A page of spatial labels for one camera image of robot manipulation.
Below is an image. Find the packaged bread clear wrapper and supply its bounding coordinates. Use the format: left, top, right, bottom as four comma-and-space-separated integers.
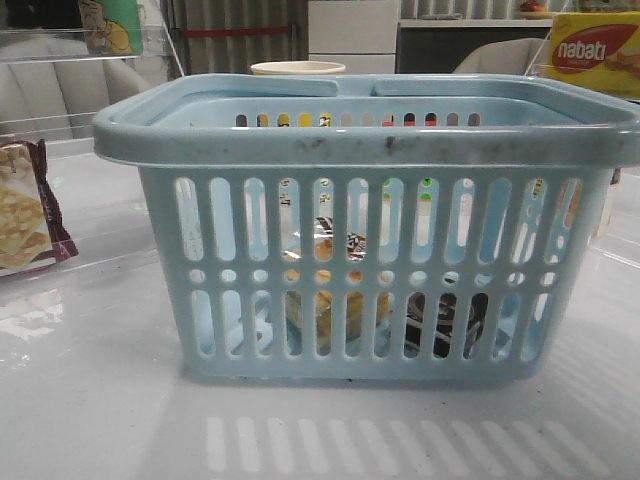
286, 216, 392, 355

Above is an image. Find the light blue plastic basket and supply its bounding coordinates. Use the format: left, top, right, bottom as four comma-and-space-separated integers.
94, 74, 639, 382

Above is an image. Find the white cabinet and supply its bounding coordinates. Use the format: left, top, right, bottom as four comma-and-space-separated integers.
308, 1, 401, 74

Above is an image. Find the beige chair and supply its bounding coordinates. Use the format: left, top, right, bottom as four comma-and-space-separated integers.
454, 38, 548, 75

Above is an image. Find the brown cracker snack package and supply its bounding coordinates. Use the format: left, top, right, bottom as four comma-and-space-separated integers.
1, 140, 78, 277

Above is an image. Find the green cartoon snack bag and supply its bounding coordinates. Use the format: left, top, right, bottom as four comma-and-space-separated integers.
78, 0, 143, 55

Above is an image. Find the clear acrylic left shelf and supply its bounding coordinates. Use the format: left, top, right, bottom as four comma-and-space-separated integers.
0, 27, 189, 281

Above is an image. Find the clear acrylic shelf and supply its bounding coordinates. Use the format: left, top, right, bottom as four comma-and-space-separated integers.
527, 1, 639, 260
0, 27, 189, 281

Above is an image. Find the clear acrylic right shelf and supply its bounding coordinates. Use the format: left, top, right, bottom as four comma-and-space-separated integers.
527, 1, 639, 260

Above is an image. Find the yellow nabati wafer box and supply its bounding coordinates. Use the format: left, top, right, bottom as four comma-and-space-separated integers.
539, 11, 639, 100

